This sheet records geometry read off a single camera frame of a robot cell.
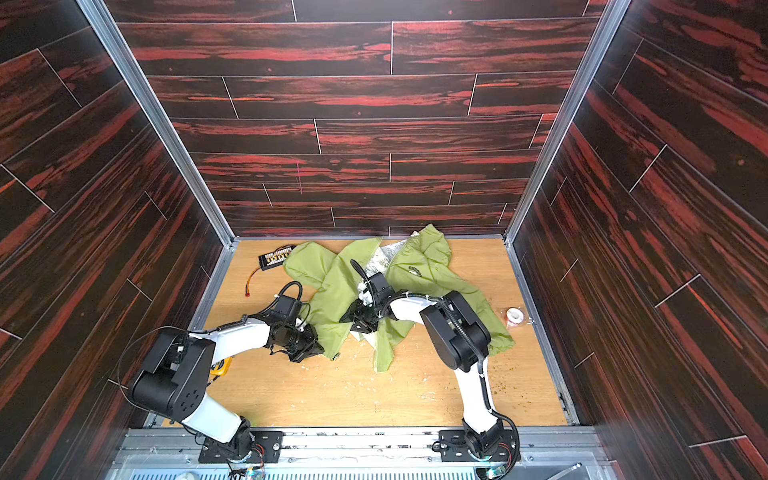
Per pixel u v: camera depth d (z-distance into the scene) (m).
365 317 0.86
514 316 0.96
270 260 1.11
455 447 0.72
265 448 0.73
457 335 0.54
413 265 1.05
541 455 0.73
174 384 0.45
